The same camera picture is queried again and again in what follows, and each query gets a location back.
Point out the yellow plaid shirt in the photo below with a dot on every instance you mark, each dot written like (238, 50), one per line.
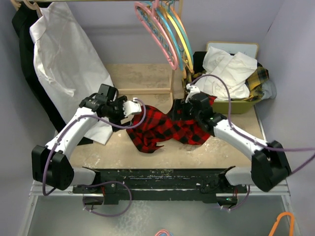
(254, 83)

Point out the black hanging garment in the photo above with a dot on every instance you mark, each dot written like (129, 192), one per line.
(23, 19)

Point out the green laundry basket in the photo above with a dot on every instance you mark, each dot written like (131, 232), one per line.
(238, 107)

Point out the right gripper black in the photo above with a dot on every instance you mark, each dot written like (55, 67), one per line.
(179, 104)

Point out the white hanging shirt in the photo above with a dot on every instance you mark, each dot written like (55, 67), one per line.
(65, 61)

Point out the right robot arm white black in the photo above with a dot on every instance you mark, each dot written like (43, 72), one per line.
(269, 164)

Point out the red black plaid shirt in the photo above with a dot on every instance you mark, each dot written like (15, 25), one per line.
(159, 127)

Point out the teal plastic hanger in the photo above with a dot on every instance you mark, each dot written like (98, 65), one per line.
(183, 29)

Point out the pink plastic hanger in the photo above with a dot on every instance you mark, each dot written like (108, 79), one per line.
(157, 37)

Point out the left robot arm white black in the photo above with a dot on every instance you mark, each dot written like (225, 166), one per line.
(50, 163)

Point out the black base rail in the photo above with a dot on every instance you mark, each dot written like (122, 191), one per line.
(204, 185)

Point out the wooden clothes rack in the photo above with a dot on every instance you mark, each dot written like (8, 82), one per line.
(122, 91)

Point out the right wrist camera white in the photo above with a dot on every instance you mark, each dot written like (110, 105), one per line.
(191, 90)

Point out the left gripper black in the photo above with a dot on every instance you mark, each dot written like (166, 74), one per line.
(118, 103)

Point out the white shirt in basket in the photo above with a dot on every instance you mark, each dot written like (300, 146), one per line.
(224, 69)

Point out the grey blue garment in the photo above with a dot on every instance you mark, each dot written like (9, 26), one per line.
(269, 90)

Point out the yellow plastic hanger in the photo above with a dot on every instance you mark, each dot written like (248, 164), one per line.
(179, 37)

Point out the pink blue hangers bottom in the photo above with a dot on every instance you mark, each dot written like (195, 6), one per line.
(163, 232)

